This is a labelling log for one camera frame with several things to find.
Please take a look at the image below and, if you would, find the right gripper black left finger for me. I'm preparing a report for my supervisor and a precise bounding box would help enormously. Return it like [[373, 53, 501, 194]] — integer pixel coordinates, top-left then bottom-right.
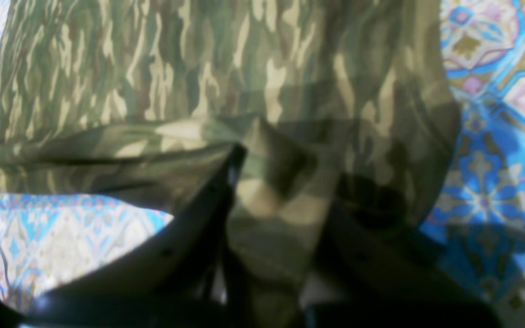
[[19, 146, 246, 328]]

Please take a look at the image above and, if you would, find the camouflage T-shirt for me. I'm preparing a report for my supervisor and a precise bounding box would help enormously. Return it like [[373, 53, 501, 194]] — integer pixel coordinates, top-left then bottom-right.
[[0, 0, 461, 328]]

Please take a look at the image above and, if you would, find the patterned tile tablecloth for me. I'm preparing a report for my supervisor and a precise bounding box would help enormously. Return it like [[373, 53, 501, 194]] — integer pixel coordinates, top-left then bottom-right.
[[0, 0, 525, 328]]

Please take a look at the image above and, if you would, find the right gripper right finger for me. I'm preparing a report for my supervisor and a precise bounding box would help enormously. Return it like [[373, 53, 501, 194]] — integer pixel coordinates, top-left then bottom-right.
[[304, 174, 501, 328]]

